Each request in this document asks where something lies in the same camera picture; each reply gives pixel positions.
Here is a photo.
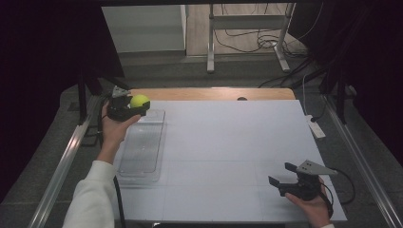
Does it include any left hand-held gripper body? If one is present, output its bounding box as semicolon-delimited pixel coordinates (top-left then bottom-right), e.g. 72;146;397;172
106;85;142;124

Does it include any wooden table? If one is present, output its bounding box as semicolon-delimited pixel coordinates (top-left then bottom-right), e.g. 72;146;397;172
127;87;297;102

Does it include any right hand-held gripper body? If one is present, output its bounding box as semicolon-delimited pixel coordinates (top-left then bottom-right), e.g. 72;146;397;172
278;159;339;201

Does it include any black floor frame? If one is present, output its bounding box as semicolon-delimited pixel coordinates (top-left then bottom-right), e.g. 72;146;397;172
80;124;104;148

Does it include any white power strip cable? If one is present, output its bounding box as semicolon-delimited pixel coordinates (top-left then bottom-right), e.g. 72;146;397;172
301;73;311;117

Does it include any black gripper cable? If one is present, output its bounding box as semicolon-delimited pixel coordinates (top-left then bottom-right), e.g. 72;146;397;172
94;93;127;228
318;167;356;219

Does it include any clear plastic tray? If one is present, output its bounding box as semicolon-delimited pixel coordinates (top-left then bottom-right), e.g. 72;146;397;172
117;108;166;185

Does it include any white metal stand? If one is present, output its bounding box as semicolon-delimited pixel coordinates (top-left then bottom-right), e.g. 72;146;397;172
206;3;296;74

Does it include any white board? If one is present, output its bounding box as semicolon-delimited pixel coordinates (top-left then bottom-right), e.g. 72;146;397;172
112;100;348;222

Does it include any black stand leg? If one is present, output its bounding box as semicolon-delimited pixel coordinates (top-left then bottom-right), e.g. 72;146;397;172
77;70;131;125
318;67;350;125

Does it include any tangle of black floor cables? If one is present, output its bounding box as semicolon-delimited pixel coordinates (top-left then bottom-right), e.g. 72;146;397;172
213;3;321;60

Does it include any dark curtain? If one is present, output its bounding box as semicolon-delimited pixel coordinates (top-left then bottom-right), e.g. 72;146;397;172
0;0;125;203
289;0;403;160

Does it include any person's right hand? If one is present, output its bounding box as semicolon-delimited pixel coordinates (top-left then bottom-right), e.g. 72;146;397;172
284;176;335;228

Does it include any white cabinet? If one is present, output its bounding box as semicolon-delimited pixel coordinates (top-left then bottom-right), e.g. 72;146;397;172
101;4;188;54

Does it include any person's left hand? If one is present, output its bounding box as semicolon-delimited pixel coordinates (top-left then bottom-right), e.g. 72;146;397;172
100;102;143;157

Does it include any aluminium rail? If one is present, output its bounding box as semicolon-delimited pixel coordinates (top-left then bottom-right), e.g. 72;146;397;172
322;94;403;228
28;94;102;228

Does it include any yellow tennis ball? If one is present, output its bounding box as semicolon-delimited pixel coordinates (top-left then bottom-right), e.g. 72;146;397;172
129;93;151;109

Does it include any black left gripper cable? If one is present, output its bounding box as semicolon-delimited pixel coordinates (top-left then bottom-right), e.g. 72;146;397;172
94;93;127;228

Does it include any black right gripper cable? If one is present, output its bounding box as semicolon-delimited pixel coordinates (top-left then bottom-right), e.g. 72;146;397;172
318;167;356;219

